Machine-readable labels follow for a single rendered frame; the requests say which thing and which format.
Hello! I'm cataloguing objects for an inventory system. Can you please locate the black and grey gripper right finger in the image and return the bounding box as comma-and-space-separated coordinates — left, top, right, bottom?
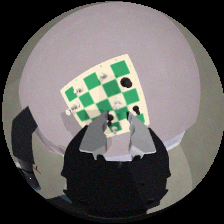
127, 111, 171, 178

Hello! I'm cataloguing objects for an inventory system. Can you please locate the green and cream chessboard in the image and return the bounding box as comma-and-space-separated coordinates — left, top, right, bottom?
60, 54, 149, 137

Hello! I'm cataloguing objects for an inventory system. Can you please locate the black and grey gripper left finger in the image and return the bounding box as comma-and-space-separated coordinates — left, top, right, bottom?
61, 110, 109, 178

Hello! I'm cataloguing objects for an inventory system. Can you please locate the black chess piece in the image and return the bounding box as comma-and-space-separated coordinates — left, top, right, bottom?
120, 77, 133, 88
132, 105, 140, 115
107, 114, 114, 127

